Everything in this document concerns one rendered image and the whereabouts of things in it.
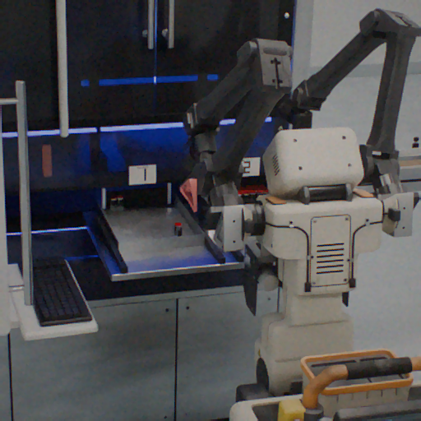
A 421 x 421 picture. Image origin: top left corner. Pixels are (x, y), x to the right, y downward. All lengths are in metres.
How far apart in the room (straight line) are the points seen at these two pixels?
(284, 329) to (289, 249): 0.25
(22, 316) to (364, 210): 0.98
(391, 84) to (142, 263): 0.87
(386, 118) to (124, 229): 0.94
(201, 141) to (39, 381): 1.18
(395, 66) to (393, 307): 2.25
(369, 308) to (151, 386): 1.47
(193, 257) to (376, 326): 1.73
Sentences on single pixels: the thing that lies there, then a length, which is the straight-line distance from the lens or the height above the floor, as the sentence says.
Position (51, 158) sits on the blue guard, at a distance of 3.26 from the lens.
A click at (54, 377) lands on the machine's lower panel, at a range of 3.58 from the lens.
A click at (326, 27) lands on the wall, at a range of 8.49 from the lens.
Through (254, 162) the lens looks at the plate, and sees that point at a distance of 3.42.
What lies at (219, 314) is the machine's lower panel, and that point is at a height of 0.50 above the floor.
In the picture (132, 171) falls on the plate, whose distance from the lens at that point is 3.32.
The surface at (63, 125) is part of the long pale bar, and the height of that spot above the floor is 1.22.
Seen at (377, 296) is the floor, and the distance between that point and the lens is 4.96.
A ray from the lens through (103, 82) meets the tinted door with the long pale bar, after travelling 3.23.
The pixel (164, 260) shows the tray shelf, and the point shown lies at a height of 0.88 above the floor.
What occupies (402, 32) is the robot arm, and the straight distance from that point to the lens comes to 2.78.
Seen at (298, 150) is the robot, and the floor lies 1.35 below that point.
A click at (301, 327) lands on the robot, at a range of 2.71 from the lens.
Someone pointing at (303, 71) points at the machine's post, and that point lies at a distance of 3.39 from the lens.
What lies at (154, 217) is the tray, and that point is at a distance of 3.37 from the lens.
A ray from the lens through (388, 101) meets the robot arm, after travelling 2.78.
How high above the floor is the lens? 2.16
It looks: 22 degrees down
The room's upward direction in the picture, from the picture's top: 2 degrees clockwise
